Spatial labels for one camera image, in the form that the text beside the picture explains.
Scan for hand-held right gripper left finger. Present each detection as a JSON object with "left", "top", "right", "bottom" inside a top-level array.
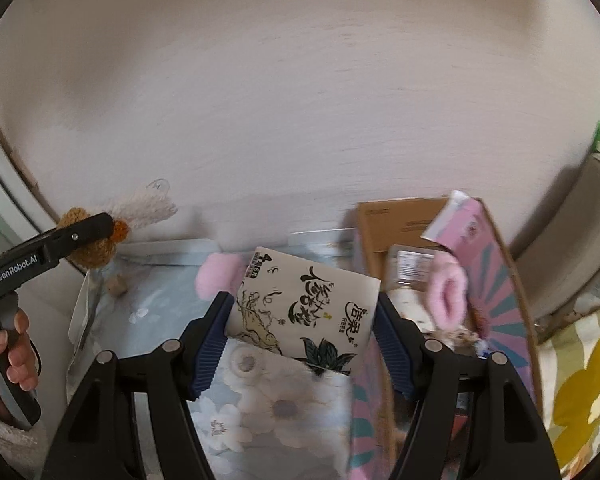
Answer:
[{"left": 42, "top": 291, "right": 236, "bottom": 480}]

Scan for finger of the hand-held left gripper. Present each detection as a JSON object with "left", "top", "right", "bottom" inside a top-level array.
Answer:
[{"left": 44, "top": 211, "right": 116, "bottom": 262}]

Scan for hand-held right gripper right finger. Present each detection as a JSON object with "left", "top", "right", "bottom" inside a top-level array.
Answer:
[{"left": 377, "top": 294, "right": 561, "bottom": 480}]

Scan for brown and white crocheted toy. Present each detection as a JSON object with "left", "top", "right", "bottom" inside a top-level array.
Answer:
[{"left": 55, "top": 180, "right": 178, "bottom": 270}]

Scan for cream floral scrunchie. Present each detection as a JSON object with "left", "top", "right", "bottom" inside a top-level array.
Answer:
[{"left": 437, "top": 327, "right": 486, "bottom": 356}]

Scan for pink fuzzy wristband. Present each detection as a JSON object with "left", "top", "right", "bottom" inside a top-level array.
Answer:
[{"left": 426, "top": 255, "right": 468, "bottom": 328}]

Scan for clear box with white label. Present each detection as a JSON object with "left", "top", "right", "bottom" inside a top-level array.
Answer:
[{"left": 384, "top": 245, "right": 438, "bottom": 293}]

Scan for cream tissue pack black print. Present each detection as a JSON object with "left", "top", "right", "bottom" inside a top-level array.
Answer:
[{"left": 224, "top": 246, "right": 382, "bottom": 377}]

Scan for pink cardboard box teal rays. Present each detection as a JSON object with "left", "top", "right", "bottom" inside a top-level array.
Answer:
[{"left": 347, "top": 195, "right": 543, "bottom": 480}]

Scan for person's left forearm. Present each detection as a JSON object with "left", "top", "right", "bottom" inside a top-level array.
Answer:
[{"left": 0, "top": 400, "right": 48, "bottom": 476}]

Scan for person's left hand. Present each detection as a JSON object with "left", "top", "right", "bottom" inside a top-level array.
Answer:
[{"left": 0, "top": 307, "right": 43, "bottom": 406}]

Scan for pink fluffy pompom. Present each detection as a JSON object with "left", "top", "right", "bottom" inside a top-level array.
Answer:
[{"left": 195, "top": 252, "right": 246, "bottom": 297}]

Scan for blue floral cloth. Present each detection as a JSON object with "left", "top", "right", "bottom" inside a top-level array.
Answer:
[{"left": 67, "top": 239, "right": 396, "bottom": 480}]

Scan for yellow floral cloth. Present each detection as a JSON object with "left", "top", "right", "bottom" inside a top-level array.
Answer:
[{"left": 535, "top": 285, "right": 600, "bottom": 466}]

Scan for beige sofa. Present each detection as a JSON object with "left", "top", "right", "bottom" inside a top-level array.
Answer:
[{"left": 507, "top": 152, "right": 600, "bottom": 321}]

